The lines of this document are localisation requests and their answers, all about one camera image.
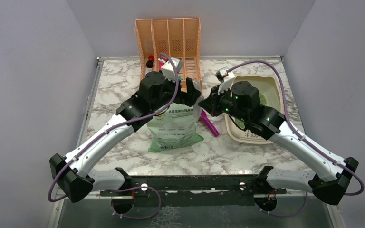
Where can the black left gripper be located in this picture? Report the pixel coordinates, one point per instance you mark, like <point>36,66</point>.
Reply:
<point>188,98</point>

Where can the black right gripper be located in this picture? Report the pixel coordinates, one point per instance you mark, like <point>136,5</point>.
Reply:
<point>211,103</point>

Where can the purple litter scoop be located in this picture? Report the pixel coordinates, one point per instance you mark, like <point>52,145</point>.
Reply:
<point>203,118</point>

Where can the green litter bag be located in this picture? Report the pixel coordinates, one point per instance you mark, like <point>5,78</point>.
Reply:
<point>173,129</point>

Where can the beige litter box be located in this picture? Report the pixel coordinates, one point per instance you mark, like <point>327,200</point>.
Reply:
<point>270,95</point>

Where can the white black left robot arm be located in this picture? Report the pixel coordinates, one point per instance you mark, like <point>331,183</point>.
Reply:
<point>107,138</point>

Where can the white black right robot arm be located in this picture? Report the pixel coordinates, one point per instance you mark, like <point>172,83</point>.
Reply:
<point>330,175</point>

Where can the red and black stamp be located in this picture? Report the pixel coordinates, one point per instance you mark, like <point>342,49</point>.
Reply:
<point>150,62</point>

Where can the orange plastic file organizer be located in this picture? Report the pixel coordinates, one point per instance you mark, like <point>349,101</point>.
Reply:
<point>177,37</point>

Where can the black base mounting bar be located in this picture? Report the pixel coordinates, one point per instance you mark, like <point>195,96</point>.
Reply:
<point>127,191</point>

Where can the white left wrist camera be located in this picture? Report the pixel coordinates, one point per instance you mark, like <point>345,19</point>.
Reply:
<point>165,67</point>

